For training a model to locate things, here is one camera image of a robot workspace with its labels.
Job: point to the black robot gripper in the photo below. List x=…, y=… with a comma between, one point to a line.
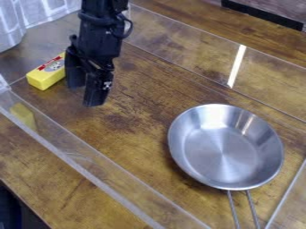
x=105, y=26

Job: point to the yellow butter block toy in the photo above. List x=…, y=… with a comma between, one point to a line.
x=48, y=73

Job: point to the silver metal pan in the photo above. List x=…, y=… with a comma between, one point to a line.
x=226, y=147

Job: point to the white patterned curtain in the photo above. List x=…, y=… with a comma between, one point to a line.
x=22, y=14

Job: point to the clear acrylic enclosure wall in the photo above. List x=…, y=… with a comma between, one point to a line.
x=93, y=167

